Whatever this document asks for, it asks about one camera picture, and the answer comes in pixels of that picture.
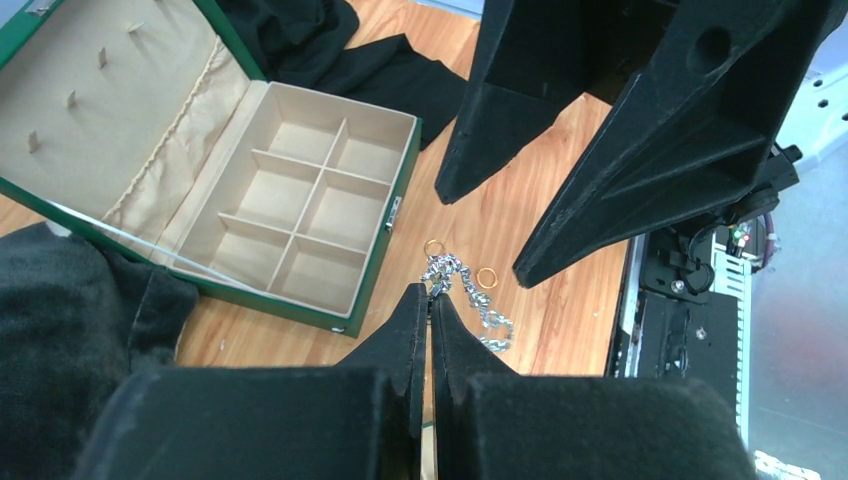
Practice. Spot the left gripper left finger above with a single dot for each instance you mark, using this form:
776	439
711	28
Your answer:
360	418

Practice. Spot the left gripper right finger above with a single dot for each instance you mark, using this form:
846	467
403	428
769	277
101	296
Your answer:
494	423

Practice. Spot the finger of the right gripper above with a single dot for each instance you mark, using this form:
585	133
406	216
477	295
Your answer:
533	58
692	139

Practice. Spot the green jewelry box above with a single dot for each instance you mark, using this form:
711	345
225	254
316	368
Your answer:
147	127

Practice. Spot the black cloth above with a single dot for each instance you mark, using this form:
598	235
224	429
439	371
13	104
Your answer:
305	44

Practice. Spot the black blanket with beige flowers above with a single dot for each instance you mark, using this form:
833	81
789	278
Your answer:
76	321

